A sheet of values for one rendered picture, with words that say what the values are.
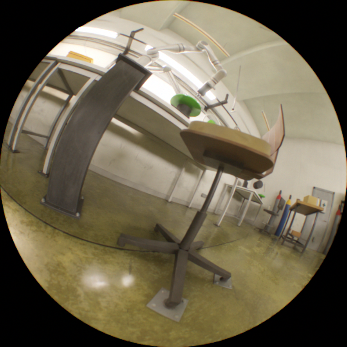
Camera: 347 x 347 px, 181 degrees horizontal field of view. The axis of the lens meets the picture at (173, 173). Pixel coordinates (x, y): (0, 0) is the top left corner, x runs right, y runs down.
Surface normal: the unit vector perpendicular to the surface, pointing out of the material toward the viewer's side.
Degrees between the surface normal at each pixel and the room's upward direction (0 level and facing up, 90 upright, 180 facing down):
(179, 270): 8
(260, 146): 90
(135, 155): 90
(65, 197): 90
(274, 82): 180
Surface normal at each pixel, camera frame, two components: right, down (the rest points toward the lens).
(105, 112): 0.59, 0.21
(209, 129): -0.36, -0.22
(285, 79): -0.41, 0.91
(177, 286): 0.39, -0.92
